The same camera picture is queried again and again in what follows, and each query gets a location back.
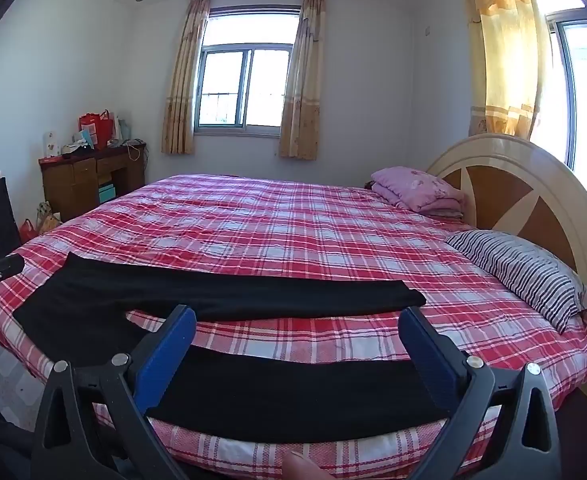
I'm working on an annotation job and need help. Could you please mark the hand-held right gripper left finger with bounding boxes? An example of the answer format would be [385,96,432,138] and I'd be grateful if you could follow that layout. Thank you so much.
[30,304,198,480]

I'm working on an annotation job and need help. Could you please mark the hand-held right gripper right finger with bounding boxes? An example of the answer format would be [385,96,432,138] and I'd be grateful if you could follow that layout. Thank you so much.
[398,305,564,480]

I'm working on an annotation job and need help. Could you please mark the black pants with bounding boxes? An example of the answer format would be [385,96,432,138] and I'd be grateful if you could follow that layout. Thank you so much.
[12,252,454,443]

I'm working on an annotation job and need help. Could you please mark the person's right hand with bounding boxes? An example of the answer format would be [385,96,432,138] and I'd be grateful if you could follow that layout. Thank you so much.
[280,450,337,480]

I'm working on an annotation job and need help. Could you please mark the beige patterned bag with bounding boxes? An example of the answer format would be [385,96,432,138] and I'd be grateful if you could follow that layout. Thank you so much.
[36,201,62,234]

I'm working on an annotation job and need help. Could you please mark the brown wooden desk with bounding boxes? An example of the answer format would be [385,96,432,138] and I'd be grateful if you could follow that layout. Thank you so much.
[38,142,147,222]

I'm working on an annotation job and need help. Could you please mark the striped pillow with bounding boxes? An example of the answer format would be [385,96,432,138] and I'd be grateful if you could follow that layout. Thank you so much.
[445,230,587,333]

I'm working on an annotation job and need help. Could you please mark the red gift bag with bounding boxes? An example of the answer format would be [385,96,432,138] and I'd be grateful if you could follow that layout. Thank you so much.
[78,110,112,148]

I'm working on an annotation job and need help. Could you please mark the folded pink blanket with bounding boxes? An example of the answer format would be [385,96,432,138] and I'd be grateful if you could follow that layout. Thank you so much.
[371,166,467,218]

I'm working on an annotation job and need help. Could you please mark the bed with red plaid sheet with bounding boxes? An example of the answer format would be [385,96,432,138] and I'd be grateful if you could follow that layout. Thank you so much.
[0,174,587,480]

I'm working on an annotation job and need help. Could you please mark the round wooden headboard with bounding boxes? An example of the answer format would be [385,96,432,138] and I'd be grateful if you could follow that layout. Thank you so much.
[426,134,587,351]

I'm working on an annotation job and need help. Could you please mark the beige floral curtain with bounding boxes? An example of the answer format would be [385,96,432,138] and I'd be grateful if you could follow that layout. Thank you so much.
[161,0,212,156]
[278,0,327,161]

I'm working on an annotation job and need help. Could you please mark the orange yellow patterned curtain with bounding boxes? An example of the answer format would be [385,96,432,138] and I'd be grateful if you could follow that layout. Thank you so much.
[458,0,549,141]

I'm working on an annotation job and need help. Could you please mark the sliding window with grey frame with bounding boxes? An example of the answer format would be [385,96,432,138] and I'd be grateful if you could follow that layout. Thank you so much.
[196,6,301,136]

